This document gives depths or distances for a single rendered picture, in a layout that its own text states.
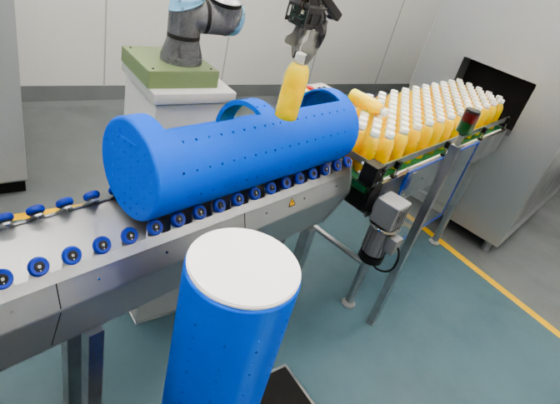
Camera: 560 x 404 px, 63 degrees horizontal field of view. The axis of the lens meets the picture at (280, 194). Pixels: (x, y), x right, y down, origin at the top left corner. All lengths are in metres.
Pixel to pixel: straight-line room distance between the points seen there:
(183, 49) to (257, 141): 0.51
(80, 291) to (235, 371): 0.43
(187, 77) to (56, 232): 0.70
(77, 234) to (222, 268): 0.43
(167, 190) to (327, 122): 0.66
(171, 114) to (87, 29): 2.52
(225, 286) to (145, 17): 3.41
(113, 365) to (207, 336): 1.12
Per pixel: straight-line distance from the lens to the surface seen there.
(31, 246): 1.28
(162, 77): 1.63
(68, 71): 4.19
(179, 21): 1.68
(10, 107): 2.82
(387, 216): 1.92
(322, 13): 1.24
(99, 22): 4.12
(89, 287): 1.24
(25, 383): 2.15
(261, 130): 1.36
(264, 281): 1.06
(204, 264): 1.07
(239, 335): 1.05
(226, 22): 1.72
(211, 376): 1.18
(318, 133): 1.54
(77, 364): 1.77
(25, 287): 1.18
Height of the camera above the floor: 1.75
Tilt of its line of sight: 31 degrees down
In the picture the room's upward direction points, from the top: 15 degrees clockwise
